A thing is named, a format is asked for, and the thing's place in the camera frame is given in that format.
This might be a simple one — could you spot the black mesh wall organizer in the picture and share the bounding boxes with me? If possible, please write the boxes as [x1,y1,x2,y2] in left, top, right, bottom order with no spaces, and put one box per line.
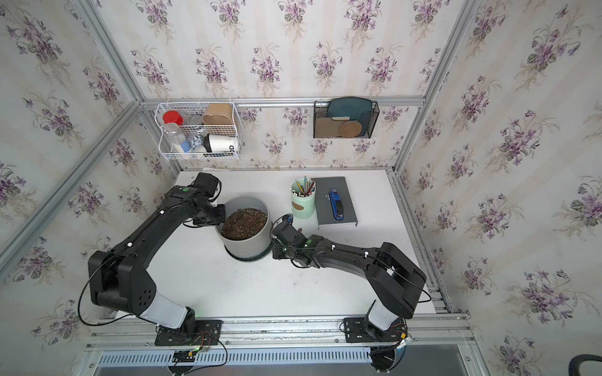
[313,100,380,139]

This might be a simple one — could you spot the red lidded jar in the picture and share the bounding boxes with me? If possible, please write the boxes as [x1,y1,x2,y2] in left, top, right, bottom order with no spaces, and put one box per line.
[162,111,183,126]

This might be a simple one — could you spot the green pencil cup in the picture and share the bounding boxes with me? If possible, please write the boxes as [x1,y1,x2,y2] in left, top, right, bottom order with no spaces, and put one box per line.
[290,176,316,219]

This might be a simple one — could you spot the black pot saucer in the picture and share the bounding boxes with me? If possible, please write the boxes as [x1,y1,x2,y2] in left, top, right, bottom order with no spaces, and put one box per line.
[221,235,272,262]

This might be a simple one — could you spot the round cork coaster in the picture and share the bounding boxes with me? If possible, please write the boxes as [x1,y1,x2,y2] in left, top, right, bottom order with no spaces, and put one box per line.
[338,121,363,139]

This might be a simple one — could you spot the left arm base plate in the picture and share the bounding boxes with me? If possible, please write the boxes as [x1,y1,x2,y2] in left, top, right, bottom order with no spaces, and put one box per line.
[155,320,224,347]

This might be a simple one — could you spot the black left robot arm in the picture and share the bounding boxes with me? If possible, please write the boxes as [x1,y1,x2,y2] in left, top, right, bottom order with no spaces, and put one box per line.
[87,172,226,335]

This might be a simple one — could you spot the white ceramic pot with soil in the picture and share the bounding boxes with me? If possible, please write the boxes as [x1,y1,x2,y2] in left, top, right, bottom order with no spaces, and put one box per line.
[216,196,272,241]

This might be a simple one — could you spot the grey notebook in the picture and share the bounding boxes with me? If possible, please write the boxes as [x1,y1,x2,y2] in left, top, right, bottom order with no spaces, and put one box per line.
[314,176,358,230]

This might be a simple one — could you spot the clear plastic bottle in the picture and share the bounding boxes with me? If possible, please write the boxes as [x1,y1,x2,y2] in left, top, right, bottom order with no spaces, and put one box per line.
[164,122,191,154]

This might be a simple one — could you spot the brown cardboard cup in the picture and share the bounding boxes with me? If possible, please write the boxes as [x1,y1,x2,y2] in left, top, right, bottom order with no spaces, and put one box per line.
[202,103,235,125]

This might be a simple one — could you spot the white wire basket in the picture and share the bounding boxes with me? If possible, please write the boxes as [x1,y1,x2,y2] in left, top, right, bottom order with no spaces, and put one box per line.
[154,101,243,161]

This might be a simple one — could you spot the teal plate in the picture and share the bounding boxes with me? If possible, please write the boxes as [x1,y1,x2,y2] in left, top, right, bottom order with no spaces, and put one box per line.
[327,97,372,137]

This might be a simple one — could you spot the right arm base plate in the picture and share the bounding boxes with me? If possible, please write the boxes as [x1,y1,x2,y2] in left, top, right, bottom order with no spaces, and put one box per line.
[339,316,409,343]

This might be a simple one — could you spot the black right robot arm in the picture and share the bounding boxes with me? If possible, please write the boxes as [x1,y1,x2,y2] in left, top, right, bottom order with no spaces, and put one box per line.
[271,214,429,332]

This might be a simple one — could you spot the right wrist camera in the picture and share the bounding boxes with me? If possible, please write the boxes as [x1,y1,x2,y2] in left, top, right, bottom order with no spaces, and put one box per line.
[277,213,294,225]

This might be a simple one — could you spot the small circuit board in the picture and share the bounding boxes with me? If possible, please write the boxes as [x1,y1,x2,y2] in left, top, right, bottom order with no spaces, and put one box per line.
[172,350,198,364]

